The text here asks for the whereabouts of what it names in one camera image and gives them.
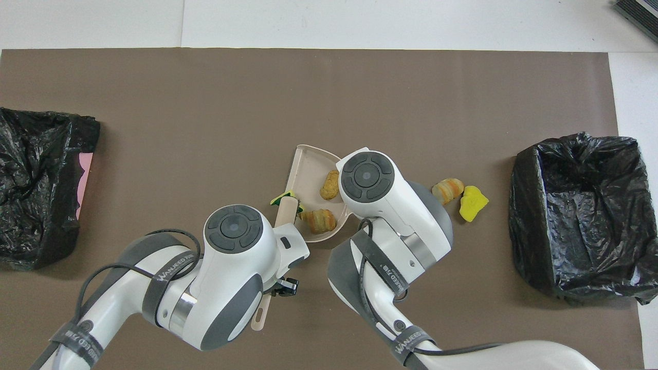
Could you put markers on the yellow foam chunk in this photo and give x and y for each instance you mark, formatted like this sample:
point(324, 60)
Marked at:
point(472, 204)

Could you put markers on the beige plastic dustpan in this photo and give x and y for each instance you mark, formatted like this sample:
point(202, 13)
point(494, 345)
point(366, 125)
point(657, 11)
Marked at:
point(308, 169)

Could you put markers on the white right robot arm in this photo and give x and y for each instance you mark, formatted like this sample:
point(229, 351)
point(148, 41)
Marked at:
point(396, 210)

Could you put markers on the brown toy bread roll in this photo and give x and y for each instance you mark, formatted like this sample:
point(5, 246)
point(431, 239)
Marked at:
point(329, 187)

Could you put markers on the toy croissant piece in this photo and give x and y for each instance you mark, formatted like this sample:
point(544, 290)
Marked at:
point(448, 190)
point(318, 221)

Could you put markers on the yellow green sponge piece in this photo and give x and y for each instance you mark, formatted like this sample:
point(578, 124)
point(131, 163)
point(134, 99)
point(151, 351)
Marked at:
point(281, 197)

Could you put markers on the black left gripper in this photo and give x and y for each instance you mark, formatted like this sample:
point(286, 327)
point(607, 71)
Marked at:
point(287, 287)

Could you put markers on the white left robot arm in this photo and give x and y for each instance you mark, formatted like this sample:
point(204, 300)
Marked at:
point(231, 267)

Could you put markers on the brown paper table mat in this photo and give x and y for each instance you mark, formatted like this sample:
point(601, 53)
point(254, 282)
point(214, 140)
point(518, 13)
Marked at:
point(154, 82)

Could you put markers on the black plastic trash bag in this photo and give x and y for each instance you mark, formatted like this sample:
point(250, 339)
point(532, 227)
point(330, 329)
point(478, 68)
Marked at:
point(565, 231)
point(31, 231)

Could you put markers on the beige brush with black bristles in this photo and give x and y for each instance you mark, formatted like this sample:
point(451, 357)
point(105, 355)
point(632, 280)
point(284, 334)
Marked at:
point(287, 210)

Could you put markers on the pink plastic bin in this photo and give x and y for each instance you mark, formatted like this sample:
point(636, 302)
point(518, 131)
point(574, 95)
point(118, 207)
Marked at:
point(85, 174)

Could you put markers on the dark ribbed device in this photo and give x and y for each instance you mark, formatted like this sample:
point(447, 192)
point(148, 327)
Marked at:
point(642, 13)

